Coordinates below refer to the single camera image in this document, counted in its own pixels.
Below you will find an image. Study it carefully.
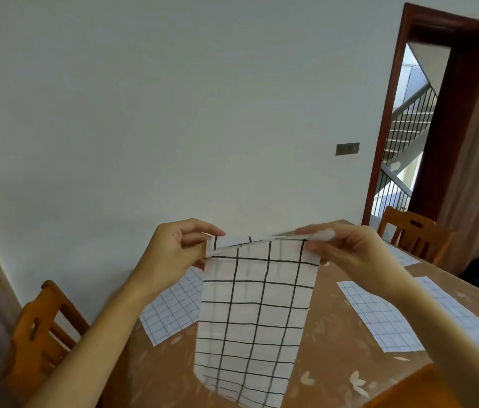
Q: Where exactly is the grey staircase with railing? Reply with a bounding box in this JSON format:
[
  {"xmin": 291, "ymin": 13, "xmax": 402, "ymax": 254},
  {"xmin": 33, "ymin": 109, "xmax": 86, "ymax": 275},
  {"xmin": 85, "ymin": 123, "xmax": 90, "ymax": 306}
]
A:
[{"xmin": 370, "ymin": 43, "xmax": 451, "ymax": 220}]

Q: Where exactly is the blue grid paper sheet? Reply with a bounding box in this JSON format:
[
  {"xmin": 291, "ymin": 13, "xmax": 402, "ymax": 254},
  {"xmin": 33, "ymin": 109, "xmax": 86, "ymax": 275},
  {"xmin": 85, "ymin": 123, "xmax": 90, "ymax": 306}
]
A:
[
  {"xmin": 337, "ymin": 276, "xmax": 479, "ymax": 353},
  {"xmin": 139, "ymin": 267, "xmax": 205, "ymax": 347},
  {"xmin": 385, "ymin": 241, "xmax": 421, "ymax": 268}
]

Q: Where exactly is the orange wooden chair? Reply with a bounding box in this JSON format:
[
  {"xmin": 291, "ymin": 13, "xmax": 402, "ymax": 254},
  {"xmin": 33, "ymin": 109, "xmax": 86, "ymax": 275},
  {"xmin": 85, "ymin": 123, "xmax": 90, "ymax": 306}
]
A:
[
  {"xmin": 5, "ymin": 280, "xmax": 92, "ymax": 408},
  {"xmin": 376, "ymin": 205, "xmax": 454, "ymax": 266}
]

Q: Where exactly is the dark brown wooden door frame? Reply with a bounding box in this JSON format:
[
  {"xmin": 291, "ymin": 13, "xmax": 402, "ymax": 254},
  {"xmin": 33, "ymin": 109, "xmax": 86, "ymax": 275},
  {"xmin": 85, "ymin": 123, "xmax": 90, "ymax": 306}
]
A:
[{"xmin": 361, "ymin": 2, "xmax": 479, "ymax": 228}]

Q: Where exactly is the person's left hand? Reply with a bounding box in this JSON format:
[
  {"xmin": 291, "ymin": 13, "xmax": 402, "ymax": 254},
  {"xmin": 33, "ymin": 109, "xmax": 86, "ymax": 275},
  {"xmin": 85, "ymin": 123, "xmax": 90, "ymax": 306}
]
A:
[{"xmin": 135, "ymin": 219, "xmax": 226, "ymax": 290}]

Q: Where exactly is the white black-grid cloth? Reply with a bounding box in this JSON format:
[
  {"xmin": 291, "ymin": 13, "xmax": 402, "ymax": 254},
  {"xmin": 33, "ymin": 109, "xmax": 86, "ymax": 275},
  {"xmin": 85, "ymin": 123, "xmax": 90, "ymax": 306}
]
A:
[{"xmin": 193, "ymin": 234, "xmax": 322, "ymax": 408}]

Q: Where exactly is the person's right hand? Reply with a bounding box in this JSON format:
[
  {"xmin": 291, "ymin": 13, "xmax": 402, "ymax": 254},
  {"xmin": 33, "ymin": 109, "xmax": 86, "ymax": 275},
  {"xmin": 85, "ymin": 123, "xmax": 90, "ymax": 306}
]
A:
[{"xmin": 295, "ymin": 223, "xmax": 411, "ymax": 301}]

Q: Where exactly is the person's right forearm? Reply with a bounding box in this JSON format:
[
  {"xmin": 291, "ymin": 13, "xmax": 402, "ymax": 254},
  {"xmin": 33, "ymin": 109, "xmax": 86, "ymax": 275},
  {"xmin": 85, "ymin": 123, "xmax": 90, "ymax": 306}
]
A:
[{"xmin": 386, "ymin": 273, "xmax": 479, "ymax": 408}]

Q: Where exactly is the person's left forearm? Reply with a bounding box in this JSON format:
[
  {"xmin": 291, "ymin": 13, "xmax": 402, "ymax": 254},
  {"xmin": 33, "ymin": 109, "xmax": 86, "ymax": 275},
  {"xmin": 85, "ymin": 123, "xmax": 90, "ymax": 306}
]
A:
[{"xmin": 26, "ymin": 271, "xmax": 157, "ymax": 408}]

